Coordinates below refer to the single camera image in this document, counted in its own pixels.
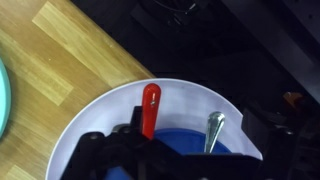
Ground dark blue plate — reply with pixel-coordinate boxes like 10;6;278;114
153;128;233;156

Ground large white bowl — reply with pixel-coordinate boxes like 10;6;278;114
44;78;264;180

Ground red handled knife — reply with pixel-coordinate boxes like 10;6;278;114
141;83;162;141

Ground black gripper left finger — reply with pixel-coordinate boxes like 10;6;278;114
129;105;145;134

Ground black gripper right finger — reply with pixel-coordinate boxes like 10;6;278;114
241;108;278;160

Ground teal plate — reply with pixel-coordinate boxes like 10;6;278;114
0;57;12;139

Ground silver metal spoon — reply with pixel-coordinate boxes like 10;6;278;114
203;111;226;154

